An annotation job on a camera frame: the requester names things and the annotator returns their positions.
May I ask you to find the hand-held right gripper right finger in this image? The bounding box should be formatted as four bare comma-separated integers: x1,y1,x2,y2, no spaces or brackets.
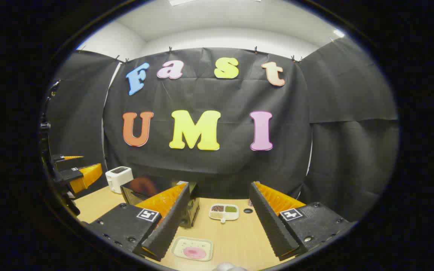
249,182,353,261

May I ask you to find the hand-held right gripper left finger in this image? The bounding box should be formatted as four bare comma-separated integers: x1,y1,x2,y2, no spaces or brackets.
85,182,190,262

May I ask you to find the white divided grain dish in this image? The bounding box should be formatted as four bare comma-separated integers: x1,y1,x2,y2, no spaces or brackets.
209,204,239,224

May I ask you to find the black backdrop cloth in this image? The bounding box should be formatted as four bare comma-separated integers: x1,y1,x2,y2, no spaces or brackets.
46,38,399,222

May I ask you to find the pale rectangular plate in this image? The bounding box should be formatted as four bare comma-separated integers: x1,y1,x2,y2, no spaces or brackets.
171,236,214,262

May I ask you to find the black electric oven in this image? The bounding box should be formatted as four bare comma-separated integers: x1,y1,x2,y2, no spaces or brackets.
121,177,199,228

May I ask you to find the white toaster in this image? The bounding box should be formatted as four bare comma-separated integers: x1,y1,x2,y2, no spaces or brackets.
105,166,134,194

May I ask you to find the pink meat slice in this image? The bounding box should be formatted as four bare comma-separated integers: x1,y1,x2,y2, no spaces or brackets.
183,247,207,259

